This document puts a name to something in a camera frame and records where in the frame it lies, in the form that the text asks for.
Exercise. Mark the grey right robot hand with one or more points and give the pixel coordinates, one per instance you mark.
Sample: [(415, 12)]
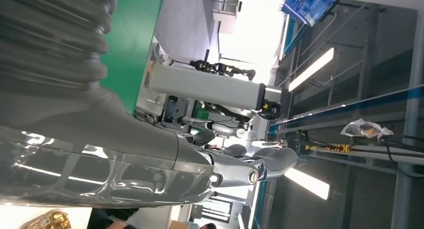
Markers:
[(99, 148)]

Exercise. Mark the person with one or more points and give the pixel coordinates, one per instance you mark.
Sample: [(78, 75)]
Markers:
[(102, 217)]

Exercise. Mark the gold foil wrapper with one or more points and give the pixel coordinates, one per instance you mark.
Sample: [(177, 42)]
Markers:
[(49, 221)]

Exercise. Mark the white desk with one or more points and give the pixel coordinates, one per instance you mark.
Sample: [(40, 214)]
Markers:
[(13, 217)]

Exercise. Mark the green table mat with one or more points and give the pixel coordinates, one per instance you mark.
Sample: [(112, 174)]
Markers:
[(132, 38)]

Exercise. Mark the white lift-column robot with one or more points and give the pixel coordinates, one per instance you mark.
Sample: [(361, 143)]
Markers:
[(205, 85)]

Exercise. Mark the long ceiling light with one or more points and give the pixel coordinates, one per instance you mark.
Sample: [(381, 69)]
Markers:
[(311, 70)]

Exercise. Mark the blue banner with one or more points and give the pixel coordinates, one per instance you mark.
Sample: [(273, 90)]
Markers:
[(308, 5)]

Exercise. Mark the clear plastic bag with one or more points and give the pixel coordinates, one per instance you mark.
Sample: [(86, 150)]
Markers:
[(364, 128)]

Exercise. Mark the overhead rail with yellow clamps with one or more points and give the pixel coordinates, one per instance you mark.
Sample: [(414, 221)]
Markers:
[(338, 148)]

